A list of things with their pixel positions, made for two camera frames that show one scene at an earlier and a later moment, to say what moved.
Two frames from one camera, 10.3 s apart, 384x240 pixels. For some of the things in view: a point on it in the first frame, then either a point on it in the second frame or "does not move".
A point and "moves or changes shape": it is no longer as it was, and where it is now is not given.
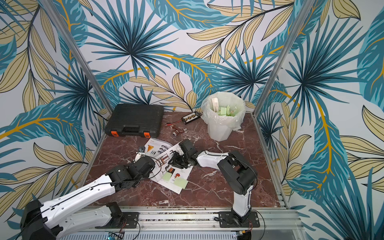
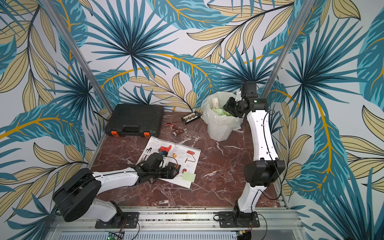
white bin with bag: (223, 112) does not move
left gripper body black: (147, 175) → (164, 173)
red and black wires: (172, 123) does not move
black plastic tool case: (145, 120) does not move
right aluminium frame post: (284, 54) does not move
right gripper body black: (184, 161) → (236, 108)
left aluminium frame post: (78, 57) does not move
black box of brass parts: (190, 117) does not move
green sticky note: (181, 182) → (189, 177)
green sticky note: (167, 176) moves or changes shape
